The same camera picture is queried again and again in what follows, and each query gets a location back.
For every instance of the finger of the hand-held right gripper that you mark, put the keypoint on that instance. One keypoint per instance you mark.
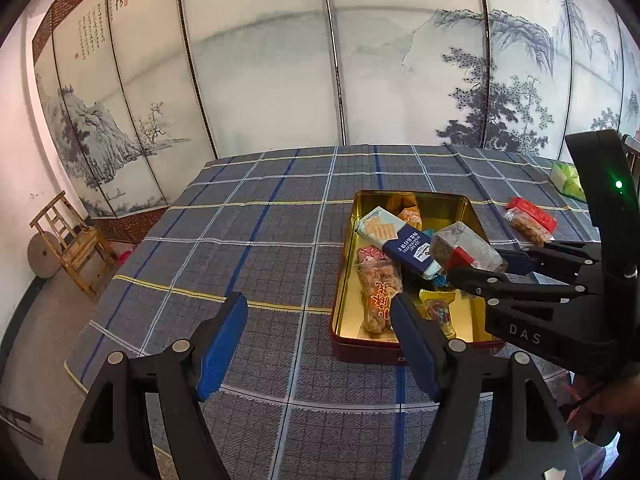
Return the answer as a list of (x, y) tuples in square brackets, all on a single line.
[(517, 261), (525, 320)]

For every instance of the pink candy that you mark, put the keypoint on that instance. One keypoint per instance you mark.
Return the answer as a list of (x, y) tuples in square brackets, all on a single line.
[(370, 254)]

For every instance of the dark metal frame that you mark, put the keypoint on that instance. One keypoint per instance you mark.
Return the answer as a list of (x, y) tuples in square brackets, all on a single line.
[(15, 417)]

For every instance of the dark wooden chair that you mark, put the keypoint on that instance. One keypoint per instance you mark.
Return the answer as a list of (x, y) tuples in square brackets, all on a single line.
[(634, 157)]

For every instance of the person's right hand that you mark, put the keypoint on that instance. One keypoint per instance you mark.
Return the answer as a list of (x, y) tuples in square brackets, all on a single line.
[(615, 400)]

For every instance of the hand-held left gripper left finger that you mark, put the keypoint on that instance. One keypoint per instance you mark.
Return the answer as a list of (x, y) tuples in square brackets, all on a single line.
[(220, 350)]

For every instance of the clear fried twist snack packet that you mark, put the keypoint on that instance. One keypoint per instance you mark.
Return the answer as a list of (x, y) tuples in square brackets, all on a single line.
[(412, 217), (527, 227), (380, 290)]

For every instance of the white and navy cracker packet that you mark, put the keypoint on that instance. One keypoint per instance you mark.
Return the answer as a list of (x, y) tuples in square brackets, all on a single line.
[(400, 245)]

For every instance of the yellow candy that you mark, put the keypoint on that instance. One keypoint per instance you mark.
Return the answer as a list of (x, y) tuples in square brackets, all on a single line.
[(440, 310)]

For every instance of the red tin box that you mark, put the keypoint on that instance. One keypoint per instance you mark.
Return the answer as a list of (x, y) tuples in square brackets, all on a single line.
[(350, 310)]

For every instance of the green snack bag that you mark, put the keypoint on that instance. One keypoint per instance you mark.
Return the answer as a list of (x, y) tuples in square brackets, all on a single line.
[(567, 180)]

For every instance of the round wooden disc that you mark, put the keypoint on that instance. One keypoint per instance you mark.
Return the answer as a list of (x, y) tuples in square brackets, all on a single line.
[(42, 255)]

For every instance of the painted folding screen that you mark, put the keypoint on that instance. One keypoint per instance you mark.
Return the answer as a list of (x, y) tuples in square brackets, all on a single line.
[(275, 60)]

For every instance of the small light wooden chair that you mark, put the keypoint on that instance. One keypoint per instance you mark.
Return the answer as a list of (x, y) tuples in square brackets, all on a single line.
[(75, 245)]

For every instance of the red snack packet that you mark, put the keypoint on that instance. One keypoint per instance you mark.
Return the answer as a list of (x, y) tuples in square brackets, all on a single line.
[(537, 212)]

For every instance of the blue plaid tablecloth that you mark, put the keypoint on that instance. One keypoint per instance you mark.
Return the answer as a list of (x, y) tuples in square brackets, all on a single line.
[(250, 260)]

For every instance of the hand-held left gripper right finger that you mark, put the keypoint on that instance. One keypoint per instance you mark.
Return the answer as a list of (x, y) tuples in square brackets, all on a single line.
[(415, 345)]

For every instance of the clear box with red label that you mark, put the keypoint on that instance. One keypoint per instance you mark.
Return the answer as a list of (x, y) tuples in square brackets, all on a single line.
[(465, 245)]

